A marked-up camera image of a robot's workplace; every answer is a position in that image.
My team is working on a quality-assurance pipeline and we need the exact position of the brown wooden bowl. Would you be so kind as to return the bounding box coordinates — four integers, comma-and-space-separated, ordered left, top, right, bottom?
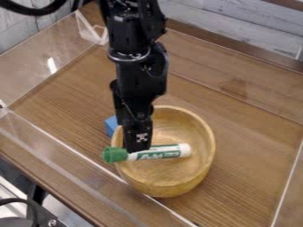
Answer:
115, 106, 215, 198

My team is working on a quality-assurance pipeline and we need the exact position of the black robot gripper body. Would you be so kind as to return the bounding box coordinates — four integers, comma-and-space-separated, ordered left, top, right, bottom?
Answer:
109, 43, 168, 122

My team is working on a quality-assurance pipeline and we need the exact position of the black metal table frame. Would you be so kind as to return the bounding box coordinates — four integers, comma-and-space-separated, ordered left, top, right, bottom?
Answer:
27, 184, 68, 227

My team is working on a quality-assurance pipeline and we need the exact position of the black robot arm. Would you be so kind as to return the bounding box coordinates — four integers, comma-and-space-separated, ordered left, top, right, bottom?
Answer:
99, 0, 168, 153

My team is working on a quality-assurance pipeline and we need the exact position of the green and white marker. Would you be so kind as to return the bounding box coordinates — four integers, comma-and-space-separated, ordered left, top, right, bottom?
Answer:
100, 144, 192, 163

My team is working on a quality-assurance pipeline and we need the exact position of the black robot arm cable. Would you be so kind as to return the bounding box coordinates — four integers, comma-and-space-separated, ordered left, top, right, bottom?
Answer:
0, 0, 68, 17

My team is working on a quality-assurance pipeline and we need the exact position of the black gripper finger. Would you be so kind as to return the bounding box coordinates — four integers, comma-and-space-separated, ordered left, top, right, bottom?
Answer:
121, 118, 152, 153

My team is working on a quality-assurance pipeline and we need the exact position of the blue rectangular block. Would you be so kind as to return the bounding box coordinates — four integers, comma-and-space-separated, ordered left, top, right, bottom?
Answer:
104, 115, 119, 137

